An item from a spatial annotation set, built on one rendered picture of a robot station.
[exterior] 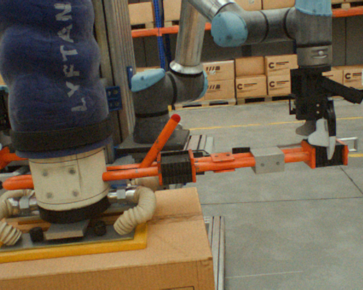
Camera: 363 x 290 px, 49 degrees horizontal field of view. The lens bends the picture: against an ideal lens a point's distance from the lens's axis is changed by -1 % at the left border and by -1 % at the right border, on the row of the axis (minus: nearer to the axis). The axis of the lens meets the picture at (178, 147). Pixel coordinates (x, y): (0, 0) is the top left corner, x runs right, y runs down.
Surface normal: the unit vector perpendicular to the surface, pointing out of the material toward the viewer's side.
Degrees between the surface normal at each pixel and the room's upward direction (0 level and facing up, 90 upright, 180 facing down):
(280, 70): 92
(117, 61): 90
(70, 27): 109
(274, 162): 90
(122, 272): 90
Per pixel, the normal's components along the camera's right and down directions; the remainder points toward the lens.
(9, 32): -0.37, -0.09
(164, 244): -0.10, -0.96
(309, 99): 0.04, 0.26
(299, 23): -0.86, 0.22
